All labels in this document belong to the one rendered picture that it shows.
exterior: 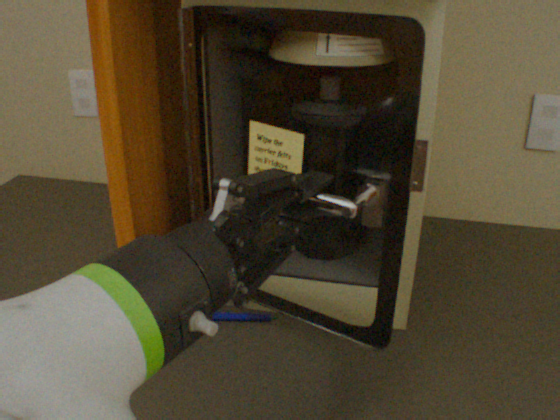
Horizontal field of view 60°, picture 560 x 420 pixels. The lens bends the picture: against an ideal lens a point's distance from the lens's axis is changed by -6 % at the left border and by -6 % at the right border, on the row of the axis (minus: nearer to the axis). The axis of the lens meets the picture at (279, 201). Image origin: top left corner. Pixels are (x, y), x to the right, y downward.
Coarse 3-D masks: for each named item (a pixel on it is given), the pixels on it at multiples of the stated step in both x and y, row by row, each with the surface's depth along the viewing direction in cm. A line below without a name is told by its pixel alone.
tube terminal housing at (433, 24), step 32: (192, 0) 62; (224, 0) 61; (256, 0) 60; (288, 0) 59; (320, 0) 58; (352, 0) 57; (384, 0) 56; (416, 0) 56; (416, 192) 65; (416, 224) 67
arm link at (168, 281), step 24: (144, 240) 37; (168, 240) 37; (120, 264) 34; (144, 264) 35; (168, 264) 35; (192, 264) 37; (144, 288) 33; (168, 288) 34; (192, 288) 36; (168, 312) 34; (192, 312) 35; (168, 336) 34; (192, 336) 36; (168, 360) 35
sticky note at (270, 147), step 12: (252, 132) 62; (264, 132) 61; (276, 132) 60; (288, 132) 59; (252, 144) 62; (264, 144) 61; (276, 144) 60; (288, 144) 59; (300, 144) 58; (252, 156) 63; (264, 156) 62; (276, 156) 61; (288, 156) 60; (300, 156) 59; (252, 168) 64; (264, 168) 63; (288, 168) 61; (300, 168) 60
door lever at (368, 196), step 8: (368, 184) 55; (320, 192) 54; (360, 192) 56; (368, 192) 55; (376, 192) 55; (312, 200) 54; (320, 200) 53; (328, 200) 53; (336, 200) 53; (344, 200) 52; (352, 200) 52; (360, 200) 53; (368, 200) 55; (376, 200) 55; (320, 208) 54; (328, 208) 53; (336, 208) 53; (344, 208) 52; (352, 208) 52; (344, 216) 52; (352, 216) 52
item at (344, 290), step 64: (256, 64) 58; (320, 64) 53; (384, 64) 49; (320, 128) 56; (384, 128) 52; (384, 192) 54; (320, 256) 63; (384, 256) 57; (320, 320) 67; (384, 320) 61
